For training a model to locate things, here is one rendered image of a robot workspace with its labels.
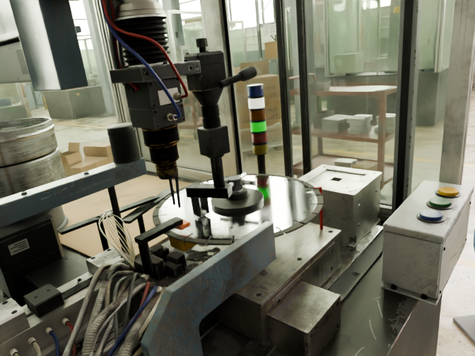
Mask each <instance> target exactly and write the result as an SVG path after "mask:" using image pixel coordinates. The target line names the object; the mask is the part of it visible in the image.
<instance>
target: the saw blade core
mask: <svg viewBox="0 0 475 356"><path fill-rule="evenodd" d="M242 180H252V181H257V185H256V186H252V185H242V186H243V187H245V188H249V189H256V190H258V191H260V192H262V193H263V197H264V201H263V203H262V204H261V205H260V206H258V207H256V208H254V209H252V210H248V211H244V212H239V213H224V212H220V211H217V210H215V209H213V208H212V207H211V198H208V202H209V212H210V213H207V214H206V215H205V216H204V217H201V218H200V217H198V216H196V215H194V214H193V210H192V201H191V198H187V194H186V189H184V190H182V191H180V204H181V208H178V204H177V194H175V203H176V205H173V203H172V197H170V198H169V199H168V200H167V201H166V202H165V203H164V204H163V205H162V206H161V208H160V210H159V214H158V217H159V220H160V222H161V224H162V223H164V222H166V221H168V220H169V219H171V218H173V217H179V218H182V219H183V220H187V221H190V223H191V225H190V226H189V227H187V228H185V229H183V230H177V229H175V228H174V229H172V230H171V232H174V233H178V232H179V233H180V235H183V236H186V237H187V238H188V237H192V238H196V239H207V240H208V241H209V240H233V237H234V241H235V239H240V238H242V237H244V236H245V235H246V234H248V233H249V232H251V231H253V230H254V229H255V228H257V227H259V226H260V225H261V224H263V223H265V222H266V221H267V222H271V223H273V224H274V232H278V231H282V230H283V229H286V228H287V227H290V226H292V225H294V224H296V223H300V221H301V220H303V219H305V218H306V217H307V216H308V215H309V214H311V213H312V211H313V210H314V209H315V206H316V205H317V197H316V195H315V193H314V192H313V193H307V192H310V191H313V190H312V189H311V188H309V187H308V186H306V185H304V184H302V183H300V182H297V181H294V180H292V179H286V178H282V177H272V176H260V175H257V176H256V175H251V176H246V177H244V178H243V179H242ZM277 228H278V229H277ZM210 237H212V238H210Z"/></svg>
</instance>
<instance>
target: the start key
mask: <svg viewBox="0 0 475 356"><path fill-rule="evenodd" d="M429 204H430V205H432V206H435V207H438V208H447V207H450V206H451V201H450V200H448V199H446V198H440V197H436V198H431V199H430V201H429Z"/></svg>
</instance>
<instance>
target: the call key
mask: <svg viewBox="0 0 475 356"><path fill-rule="evenodd" d="M438 193H439V194H441V195H443V196H456V195H458V190H457V189H456V188H452V187H447V186H446V187H440V188H439V189H438Z"/></svg>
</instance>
